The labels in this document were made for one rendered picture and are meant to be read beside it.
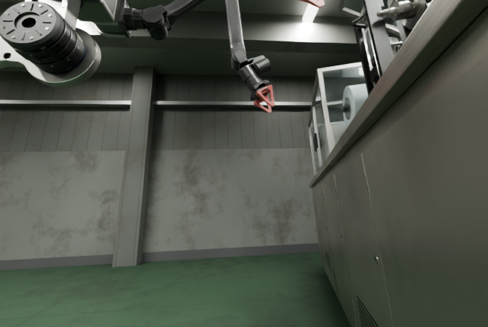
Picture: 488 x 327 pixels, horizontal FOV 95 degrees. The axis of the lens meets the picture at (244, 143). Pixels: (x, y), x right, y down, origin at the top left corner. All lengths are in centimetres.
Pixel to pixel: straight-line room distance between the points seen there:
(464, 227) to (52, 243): 422
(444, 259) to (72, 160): 422
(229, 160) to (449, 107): 337
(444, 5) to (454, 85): 10
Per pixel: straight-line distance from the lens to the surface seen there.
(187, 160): 367
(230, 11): 112
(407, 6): 107
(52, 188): 434
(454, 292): 48
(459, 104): 38
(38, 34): 79
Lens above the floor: 67
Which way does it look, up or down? 16 degrees up
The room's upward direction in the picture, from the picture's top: 2 degrees counter-clockwise
